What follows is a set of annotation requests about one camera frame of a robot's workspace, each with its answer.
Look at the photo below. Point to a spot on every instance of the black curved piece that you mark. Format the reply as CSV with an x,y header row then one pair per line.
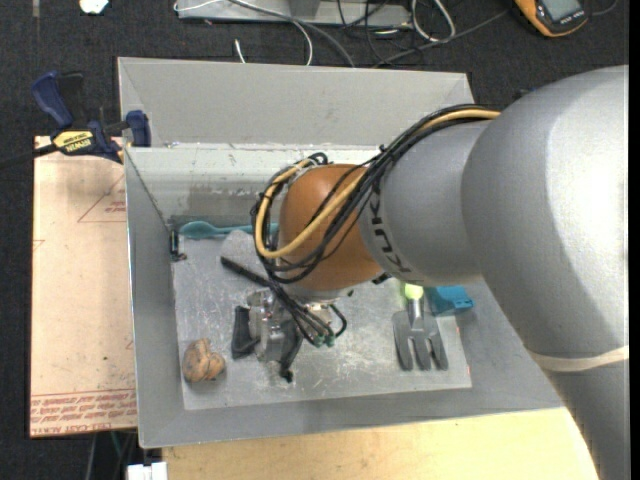
x,y
242,333

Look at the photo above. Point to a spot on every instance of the brown lumpy potato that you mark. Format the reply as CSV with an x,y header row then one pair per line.
x,y
202,361

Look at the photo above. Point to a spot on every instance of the grey metal bin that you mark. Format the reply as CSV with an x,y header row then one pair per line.
x,y
350,373

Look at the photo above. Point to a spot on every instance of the teal plastic spoon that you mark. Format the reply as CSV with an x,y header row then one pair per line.
x,y
200,229

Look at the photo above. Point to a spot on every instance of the small black clip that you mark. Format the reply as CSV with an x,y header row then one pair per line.
x,y
175,245

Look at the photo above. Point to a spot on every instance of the teal blue box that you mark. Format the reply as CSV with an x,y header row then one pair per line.
x,y
450,300

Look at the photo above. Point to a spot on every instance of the brown cardboard board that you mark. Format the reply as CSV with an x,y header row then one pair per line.
x,y
80,278

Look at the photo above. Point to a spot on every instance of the black cylinder on white bracket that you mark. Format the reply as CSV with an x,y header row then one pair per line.
x,y
381,278

